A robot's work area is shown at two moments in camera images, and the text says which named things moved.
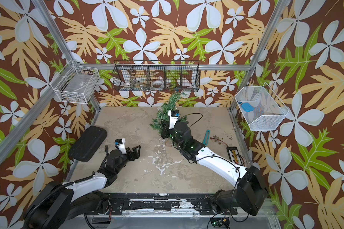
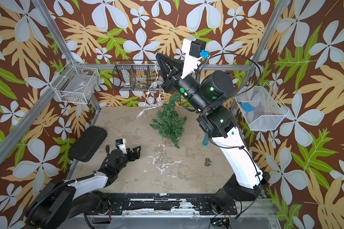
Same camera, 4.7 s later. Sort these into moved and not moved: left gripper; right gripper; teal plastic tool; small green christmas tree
Moved: right gripper
Not moved: left gripper; teal plastic tool; small green christmas tree
